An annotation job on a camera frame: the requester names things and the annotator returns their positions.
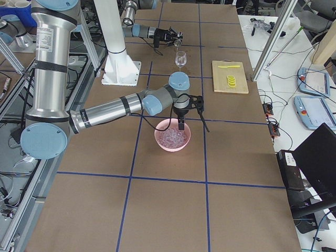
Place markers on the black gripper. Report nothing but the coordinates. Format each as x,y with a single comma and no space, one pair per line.
180,112
162,34

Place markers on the steel cocktail jigger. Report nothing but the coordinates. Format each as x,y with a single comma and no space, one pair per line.
177,43

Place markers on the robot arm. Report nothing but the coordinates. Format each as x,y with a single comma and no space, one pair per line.
55,22
132,29

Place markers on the clear ice cubes pile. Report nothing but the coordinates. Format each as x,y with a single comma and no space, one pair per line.
172,138

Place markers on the clear wine glass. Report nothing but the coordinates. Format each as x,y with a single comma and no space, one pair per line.
180,59

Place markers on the pink bowl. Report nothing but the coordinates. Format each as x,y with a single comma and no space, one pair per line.
166,124

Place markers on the bamboo cutting board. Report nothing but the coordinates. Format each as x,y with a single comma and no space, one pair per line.
220,81

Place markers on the yellow plastic knife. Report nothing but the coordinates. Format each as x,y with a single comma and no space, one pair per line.
228,66

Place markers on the clear plastic bag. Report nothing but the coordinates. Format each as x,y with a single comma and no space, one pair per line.
260,24

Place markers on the orange black connector module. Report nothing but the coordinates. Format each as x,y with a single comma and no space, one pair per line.
267,107

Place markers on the black box device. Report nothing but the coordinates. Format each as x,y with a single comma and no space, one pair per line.
289,170

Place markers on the near teach pendant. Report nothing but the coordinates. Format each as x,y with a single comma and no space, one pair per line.
313,112

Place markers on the teach pendant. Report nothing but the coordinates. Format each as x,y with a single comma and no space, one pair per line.
314,82
313,112

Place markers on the far teach pendant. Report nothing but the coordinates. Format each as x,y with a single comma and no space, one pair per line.
314,82

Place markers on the grey office chair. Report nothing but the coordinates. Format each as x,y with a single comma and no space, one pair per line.
320,18

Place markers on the black monitor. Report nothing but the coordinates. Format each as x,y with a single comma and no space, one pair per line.
315,157

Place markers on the blue storage bin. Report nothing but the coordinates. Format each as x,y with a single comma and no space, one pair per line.
21,9

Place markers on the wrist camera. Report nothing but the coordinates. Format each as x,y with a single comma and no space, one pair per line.
197,102
156,41

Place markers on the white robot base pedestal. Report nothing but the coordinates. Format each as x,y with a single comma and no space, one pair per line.
120,69

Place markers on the aluminium frame post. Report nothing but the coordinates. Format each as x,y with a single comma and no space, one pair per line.
275,34

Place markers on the metal rod with hose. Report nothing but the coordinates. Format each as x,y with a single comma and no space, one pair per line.
266,67

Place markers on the aluminium frame rack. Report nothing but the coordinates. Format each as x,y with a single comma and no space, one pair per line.
42,140

